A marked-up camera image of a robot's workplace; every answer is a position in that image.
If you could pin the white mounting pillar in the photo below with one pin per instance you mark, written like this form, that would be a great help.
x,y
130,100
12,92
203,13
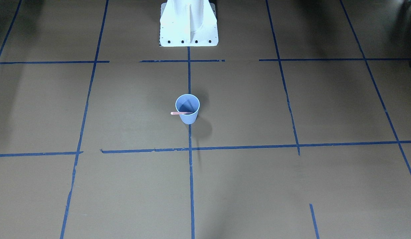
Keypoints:
x,y
188,23

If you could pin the blue ribbed cup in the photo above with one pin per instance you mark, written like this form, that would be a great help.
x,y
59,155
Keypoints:
x,y
188,103

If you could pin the pink chopstick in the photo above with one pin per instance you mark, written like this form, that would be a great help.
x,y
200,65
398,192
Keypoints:
x,y
181,113

